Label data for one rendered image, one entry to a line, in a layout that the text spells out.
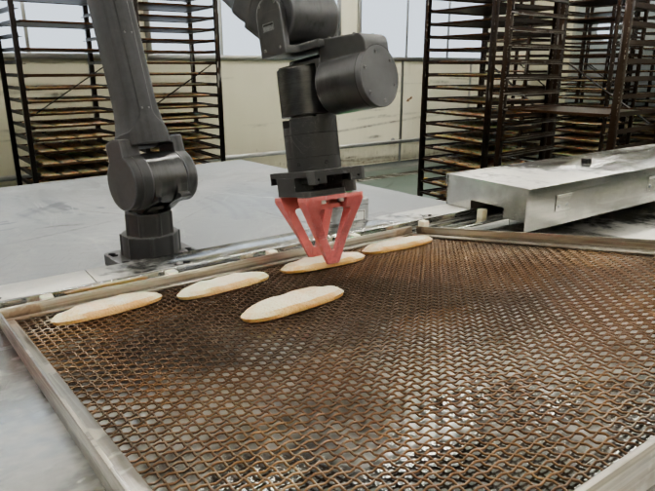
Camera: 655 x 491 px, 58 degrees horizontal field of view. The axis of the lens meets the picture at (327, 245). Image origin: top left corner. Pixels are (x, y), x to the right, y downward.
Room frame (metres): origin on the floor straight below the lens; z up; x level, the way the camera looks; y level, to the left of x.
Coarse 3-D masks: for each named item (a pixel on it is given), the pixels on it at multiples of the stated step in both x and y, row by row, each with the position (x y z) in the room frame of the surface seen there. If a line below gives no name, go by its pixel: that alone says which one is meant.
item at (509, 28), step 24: (552, 0) 3.18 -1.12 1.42; (624, 24) 2.58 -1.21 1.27; (648, 24) 2.75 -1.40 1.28; (504, 48) 3.00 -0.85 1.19; (552, 48) 3.21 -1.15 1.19; (624, 48) 2.57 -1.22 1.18; (504, 72) 3.00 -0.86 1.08; (624, 72) 2.57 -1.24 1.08; (504, 96) 2.99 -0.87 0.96; (552, 96) 3.33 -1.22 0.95; (624, 96) 2.66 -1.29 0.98; (648, 96) 2.82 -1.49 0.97; (504, 120) 3.00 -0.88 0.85; (528, 120) 3.14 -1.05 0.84; (552, 120) 3.29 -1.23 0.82; (552, 144) 3.31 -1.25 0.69
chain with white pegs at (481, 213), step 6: (480, 210) 1.00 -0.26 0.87; (486, 210) 1.00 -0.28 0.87; (480, 216) 1.00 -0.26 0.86; (420, 222) 0.92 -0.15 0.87; (426, 222) 0.91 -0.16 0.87; (354, 234) 0.84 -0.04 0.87; (270, 252) 0.75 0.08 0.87; (276, 252) 0.75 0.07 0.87; (168, 270) 0.68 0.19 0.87; (174, 270) 0.68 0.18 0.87; (48, 294) 0.60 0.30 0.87
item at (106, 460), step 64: (384, 256) 0.63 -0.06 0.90; (448, 256) 0.59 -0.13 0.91; (512, 256) 0.57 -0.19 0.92; (576, 256) 0.53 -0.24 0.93; (640, 256) 0.51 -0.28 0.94; (0, 320) 0.46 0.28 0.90; (128, 320) 0.46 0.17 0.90; (192, 320) 0.43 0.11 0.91; (320, 320) 0.40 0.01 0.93; (448, 320) 0.37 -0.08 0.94; (512, 320) 0.36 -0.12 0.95; (576, 320) 0.35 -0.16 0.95; (640, 320) 0.33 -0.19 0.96; (64, 384) 0.31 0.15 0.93; (128, 384) 0.31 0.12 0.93; (192, 384) 0.30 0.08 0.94; (384, 384) 0.27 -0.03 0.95; (512, 384) 0.26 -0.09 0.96; (576, 384) 0.25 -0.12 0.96; (640, 384) 0.24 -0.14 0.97; (192, 448) 0.22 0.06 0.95; (256, 448) 0.21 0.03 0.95; (576, 448) 0.19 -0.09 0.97; (640, 448) 0.17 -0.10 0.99
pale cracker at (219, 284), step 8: (248, 272) 0.56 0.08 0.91; (256, 272) 0.57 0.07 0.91; (216, 280) 0.54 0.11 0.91; (224, 280) 0.53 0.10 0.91; (232, 280) 0.53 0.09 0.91; (240, 280) 0.54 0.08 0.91; (248, 280) 0.54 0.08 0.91; (256, 280) 0.55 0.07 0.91; (264, 280) 0.56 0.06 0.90; (184, 288) 0.52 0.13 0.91; (192, 288) 0.52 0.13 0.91; (200, 288) 0.51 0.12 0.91; (208, 288) 0.51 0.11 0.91; (216, 288) 0.52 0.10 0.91; (224, 288) 0.52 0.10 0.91; (232, 288) 0.53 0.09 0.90; (184, 296) 0.51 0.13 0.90; (192, 296) 0.51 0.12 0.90; (200, 296) 0.51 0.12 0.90
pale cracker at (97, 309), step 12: (96, 300) 0.49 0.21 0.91; (108, 300) 0.49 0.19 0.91; (120, 300) 0.49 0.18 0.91; (132, 300) 0.49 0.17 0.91; (144, 300) 0.50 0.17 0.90; (156, 300) 0.51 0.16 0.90; (72, 312) 0.46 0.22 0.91; (84, 312) 0.46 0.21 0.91; (96, 312) 0.47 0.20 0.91; (108, 312) 0.47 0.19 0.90; (120, 312) 0.48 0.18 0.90; (60, 324) 0.45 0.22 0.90
